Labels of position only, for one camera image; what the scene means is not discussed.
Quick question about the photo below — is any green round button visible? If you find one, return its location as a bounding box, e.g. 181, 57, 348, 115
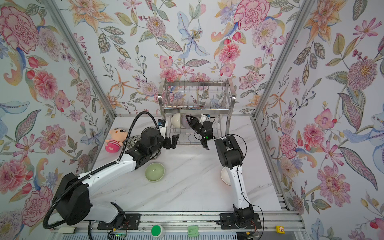
151, 225, 166, 238

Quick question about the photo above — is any light green square button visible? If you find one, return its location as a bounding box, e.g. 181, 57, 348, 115
188, 226, 199, 238

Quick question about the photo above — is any patterned bowl far back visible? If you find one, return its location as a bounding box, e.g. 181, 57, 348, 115
142, 127, 158, 133

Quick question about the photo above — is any green bowl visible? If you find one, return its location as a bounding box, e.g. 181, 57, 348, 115
145, 163, 165, 183

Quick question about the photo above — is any patterned bowl near doll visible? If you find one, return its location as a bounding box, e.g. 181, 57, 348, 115
126, 135, 141, 150

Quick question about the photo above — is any aluminium corner post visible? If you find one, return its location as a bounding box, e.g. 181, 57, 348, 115
42, 0, 117, 120
253, 0, 314, 120

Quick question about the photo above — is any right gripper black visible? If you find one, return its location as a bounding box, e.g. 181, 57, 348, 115
187, 115, 207, 140

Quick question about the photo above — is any stainless steel dish rack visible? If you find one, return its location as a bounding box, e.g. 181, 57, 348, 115
158, 78, 237, 145

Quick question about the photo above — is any pink plush doll toy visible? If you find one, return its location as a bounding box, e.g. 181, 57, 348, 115
105, 128, 128, 153

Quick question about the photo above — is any patterned bowl front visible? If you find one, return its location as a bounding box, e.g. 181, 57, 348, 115
150, 149, 162, 161

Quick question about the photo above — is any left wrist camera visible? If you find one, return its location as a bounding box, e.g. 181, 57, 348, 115
158, 119, 167, 138

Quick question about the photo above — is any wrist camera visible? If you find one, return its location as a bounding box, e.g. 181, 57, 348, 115
158, 119, 167, 138
200, 114, 211, 124

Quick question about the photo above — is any aluminium right corner post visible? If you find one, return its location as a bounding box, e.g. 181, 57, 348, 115
253, 0, 314, 120

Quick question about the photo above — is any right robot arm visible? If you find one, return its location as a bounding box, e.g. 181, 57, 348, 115
186, 115, 254, 228

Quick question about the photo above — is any orange white bowl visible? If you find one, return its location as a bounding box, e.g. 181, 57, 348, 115
221, 167, 232, 186

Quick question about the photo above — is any cream bowl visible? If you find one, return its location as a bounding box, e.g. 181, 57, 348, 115
171, 113, 182, 129

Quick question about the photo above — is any aluminium left corner post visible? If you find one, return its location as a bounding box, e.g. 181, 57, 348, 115
42, 0, 117, 120

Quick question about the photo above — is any purple bowl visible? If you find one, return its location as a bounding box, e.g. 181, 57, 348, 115
181, 114, 191, 129

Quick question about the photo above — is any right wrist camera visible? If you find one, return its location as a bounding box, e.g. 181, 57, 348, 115
200, 114, 211, 124

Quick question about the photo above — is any black corrugated left cable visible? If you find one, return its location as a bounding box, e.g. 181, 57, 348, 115
42, 111, 160, 230

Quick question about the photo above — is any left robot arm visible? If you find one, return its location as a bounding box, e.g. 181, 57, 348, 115
43, 128, 180, 229

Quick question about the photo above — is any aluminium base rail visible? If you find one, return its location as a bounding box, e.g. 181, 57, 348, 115
48, 211, 310, 240

